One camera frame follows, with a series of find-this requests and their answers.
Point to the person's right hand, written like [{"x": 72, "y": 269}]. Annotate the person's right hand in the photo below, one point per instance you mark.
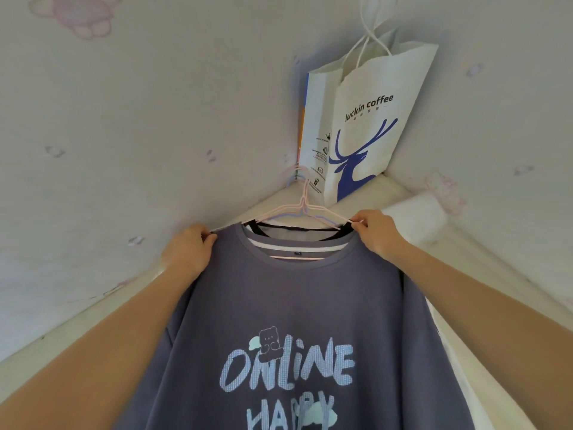
[{"x": 380, "y": 235}]

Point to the person's left hand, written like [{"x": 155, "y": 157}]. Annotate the person's left hand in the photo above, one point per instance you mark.
[{"x": 186, "y": 253}]

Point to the person's left thumb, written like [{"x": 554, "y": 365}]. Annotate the person's left thumb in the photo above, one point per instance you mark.
[{"x": 209, "y": 238}]

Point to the person's right thumb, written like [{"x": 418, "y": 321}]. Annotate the person's right thumb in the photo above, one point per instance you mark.
[{"x": 359, "y": 226}]

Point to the purple-grey printed t-shirt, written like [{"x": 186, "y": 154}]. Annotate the purple-grey printed t-shirt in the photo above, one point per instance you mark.
[{"x": 291, "y": 335}]

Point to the person's right forearm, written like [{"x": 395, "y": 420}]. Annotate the person's right forearm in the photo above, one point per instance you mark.
[{"x": 497, "y": 340}]

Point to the person's left forearm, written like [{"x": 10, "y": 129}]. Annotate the person's left forearm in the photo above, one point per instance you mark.
[{"x": 89, "y": 358}]

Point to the black garment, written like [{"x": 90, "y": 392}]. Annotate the black garment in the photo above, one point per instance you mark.
[{"x": 309, "y": 230}]

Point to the white rolled cloth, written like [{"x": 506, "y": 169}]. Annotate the white rolled cloth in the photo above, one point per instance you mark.
[{"x": 416, "y": 219}]

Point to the grey white-trimmed garment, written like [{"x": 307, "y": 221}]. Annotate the grey white-trimmed garment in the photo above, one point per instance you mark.
[{"x": 297, "y": 240}]

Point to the light blue clothes hanger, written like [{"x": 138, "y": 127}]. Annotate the light blue clothes hanger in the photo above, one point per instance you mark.
[{"x": 293, "y": 178}]

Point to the white paper bag blue deer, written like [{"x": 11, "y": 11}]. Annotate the white paper bag blue deer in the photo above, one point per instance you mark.
[{"x": 367, "y": 125}]

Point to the cream wooden frame rail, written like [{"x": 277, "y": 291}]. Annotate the cream wooden frame rail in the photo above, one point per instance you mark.
[{"x": 483, "y": 259}]

